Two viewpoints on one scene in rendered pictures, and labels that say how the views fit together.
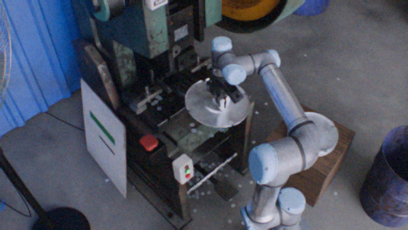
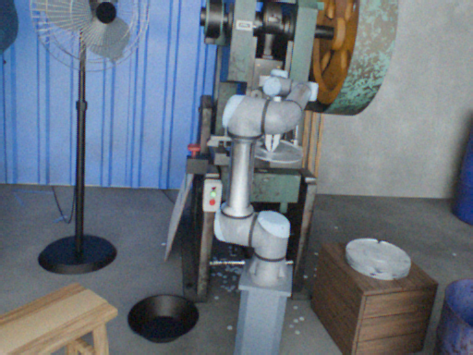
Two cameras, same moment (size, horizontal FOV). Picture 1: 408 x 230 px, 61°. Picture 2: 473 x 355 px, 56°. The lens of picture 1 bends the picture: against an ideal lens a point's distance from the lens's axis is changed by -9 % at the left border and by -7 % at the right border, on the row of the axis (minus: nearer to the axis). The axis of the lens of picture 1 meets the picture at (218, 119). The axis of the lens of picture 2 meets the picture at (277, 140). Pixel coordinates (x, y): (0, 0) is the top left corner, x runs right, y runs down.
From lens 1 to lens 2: 1.31 m
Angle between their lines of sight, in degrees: 42
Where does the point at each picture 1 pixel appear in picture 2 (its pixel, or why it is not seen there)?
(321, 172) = (359, 287)
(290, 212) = (262, 224)
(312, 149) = (277, 106)
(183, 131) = not seen: hidden behind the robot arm
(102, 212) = (133, 259)
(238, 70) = (272, 79)
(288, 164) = (249, 106)
